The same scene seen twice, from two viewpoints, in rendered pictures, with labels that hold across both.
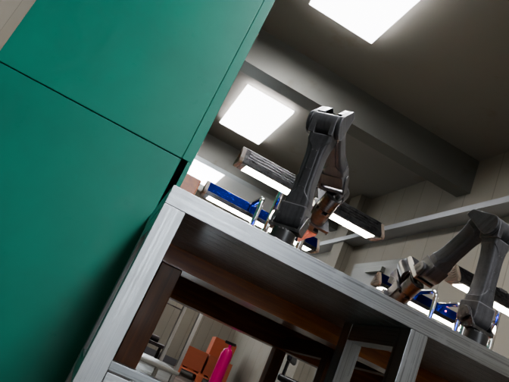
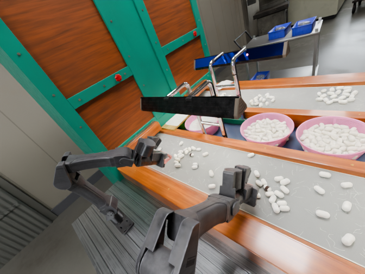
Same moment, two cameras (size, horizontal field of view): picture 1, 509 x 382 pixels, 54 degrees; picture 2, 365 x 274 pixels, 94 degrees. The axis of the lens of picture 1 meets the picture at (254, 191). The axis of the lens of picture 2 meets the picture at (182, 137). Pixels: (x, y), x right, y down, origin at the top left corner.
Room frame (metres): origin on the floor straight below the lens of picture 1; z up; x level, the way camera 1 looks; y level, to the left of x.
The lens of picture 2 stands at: (1.38, -0.88, 1.39)
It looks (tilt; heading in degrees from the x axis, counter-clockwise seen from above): 33 degrees down; 66
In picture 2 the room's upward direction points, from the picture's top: 25 degrees counter-clockwise
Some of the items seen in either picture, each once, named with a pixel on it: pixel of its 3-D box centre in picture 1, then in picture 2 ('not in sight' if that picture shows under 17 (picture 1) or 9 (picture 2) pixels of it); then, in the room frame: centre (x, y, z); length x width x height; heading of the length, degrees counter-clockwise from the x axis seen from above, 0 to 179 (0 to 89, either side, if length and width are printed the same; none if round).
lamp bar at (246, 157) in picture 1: (312, 195); (179, 103); (1.74, -0.20, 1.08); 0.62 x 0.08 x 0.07; 102
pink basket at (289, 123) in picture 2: not in sight; (265, 132); (2.07, -0.41, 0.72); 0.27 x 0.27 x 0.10
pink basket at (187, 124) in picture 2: not in sight; (203, 124); (1.98, 0.02, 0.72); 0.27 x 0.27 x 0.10
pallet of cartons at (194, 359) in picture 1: (205, 358); not in sight; (8.64, -0.40, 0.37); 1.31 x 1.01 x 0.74; 12
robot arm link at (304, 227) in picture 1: (288, 222); (110, 208); (1.19, -0.11, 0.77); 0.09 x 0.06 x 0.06; 65
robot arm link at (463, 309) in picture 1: (475, 321); not in sight; (1.31, -0.69, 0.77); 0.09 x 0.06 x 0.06; 111
